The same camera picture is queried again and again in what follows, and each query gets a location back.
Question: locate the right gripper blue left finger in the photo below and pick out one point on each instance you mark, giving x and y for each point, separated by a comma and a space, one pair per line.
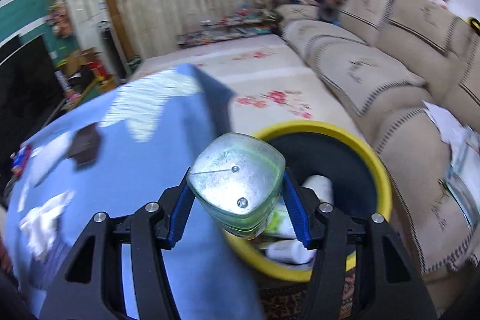
89, 285

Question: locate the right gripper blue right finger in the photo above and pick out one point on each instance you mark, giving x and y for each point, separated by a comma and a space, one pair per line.
387, 284

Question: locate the white pill bottle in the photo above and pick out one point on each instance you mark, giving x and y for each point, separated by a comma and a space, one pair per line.
289, 251

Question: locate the white paper cup pink leaf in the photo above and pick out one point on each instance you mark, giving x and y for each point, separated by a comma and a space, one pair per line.
322, 187

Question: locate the green white drink cup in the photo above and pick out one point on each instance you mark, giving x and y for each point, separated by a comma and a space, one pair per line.
279, 224

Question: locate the yellow rimmed trash bin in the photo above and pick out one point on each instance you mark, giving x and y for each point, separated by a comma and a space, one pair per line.
361, 184

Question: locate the white crumpled towel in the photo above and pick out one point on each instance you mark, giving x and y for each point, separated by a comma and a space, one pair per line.
40, 225

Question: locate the papers on sofa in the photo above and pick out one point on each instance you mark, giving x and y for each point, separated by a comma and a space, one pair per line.
462, 177

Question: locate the white foam fruit net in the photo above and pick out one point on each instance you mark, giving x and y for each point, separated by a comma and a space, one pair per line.
48, 157

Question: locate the brown plastic tray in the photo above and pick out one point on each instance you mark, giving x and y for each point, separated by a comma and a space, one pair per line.
85, 146

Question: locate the blue tablecloth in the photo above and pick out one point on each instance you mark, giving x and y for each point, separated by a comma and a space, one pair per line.
152, 129

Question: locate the blue tissue pack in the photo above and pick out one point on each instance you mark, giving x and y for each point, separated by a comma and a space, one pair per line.
20, 159

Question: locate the black flat television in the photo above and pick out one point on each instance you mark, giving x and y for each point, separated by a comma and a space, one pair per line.
30, 93

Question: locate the black tower fan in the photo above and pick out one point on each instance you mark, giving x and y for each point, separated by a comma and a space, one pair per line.
111, 50

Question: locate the beige fabric sofa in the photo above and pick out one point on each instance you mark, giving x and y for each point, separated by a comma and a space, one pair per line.
390, 63

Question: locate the low shelf with clutter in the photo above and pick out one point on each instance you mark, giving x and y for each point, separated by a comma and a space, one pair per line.
246, 23

